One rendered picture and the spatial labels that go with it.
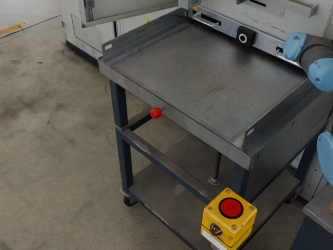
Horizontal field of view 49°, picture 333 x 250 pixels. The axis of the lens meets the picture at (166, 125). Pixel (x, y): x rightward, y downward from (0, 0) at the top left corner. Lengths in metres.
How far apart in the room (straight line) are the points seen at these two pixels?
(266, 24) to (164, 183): 0.85
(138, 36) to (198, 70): 0.25
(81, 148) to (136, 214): 0.55
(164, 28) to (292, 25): 0.45
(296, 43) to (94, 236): 1.23
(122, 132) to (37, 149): 0.86
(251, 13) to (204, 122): 0.45
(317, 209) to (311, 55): 0.38
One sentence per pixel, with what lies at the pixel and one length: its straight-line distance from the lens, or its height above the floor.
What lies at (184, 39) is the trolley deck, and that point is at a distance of 1.35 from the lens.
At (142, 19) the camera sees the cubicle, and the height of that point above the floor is 0.56.
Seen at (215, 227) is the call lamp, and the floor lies 0.88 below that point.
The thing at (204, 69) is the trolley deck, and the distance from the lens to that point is 1.20.
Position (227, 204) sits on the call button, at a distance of 0.76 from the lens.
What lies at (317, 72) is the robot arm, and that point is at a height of 1.04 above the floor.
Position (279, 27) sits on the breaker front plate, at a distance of 1.24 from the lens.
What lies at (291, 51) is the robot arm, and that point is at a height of 1.03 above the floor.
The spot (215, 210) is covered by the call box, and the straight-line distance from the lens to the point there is 0.76.
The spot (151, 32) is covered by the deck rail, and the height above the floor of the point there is 0.87.
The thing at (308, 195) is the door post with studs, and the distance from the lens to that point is 1.96.
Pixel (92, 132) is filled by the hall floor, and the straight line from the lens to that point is 2.21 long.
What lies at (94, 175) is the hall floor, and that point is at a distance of 1.99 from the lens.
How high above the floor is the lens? 1.52
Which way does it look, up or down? 43 degrees down
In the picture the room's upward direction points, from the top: 1 degrees clockwise
